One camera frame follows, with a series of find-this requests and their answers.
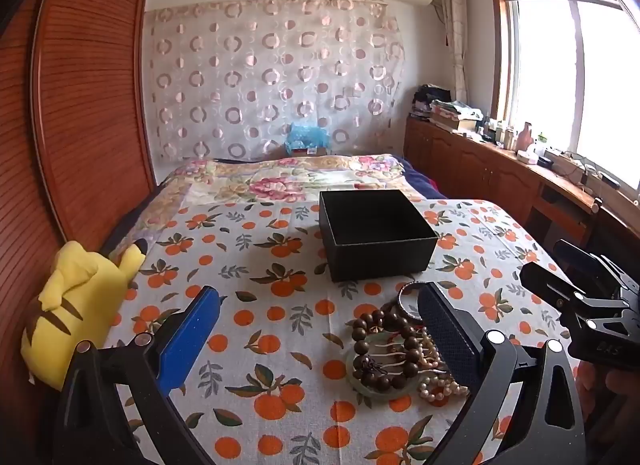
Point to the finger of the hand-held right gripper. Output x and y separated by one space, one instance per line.
582 257
545 282

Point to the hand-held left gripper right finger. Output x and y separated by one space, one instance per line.
447 340

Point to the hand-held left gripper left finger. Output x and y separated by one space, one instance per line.
190 340

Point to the silver metal bangle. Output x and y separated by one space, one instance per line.
401 302

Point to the green jade bangle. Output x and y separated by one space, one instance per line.
385 393

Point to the black cardboard box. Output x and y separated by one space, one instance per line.
380 240

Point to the person's right hand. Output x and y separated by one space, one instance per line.
620 385

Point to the orange fruit print cloth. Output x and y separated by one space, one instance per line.
280 335

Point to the yellow plush toy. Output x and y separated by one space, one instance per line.
65 305

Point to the wooden cabinet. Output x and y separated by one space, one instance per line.
480 170

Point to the brown bottle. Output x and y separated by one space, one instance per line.
524 137

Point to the dark blue bedsheet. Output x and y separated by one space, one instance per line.
420 177

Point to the floral quilt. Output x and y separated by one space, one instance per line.
280 180

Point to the window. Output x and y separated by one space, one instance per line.
565 70

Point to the stack of books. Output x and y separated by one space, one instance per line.
455 115

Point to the blue plastic bag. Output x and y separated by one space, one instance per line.
306 137

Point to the wooden slatted wardrobe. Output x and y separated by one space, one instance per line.
85 120

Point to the pale window curtain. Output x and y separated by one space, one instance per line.
455 30

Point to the circle pattern sheer curtain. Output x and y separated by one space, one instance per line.
270 75

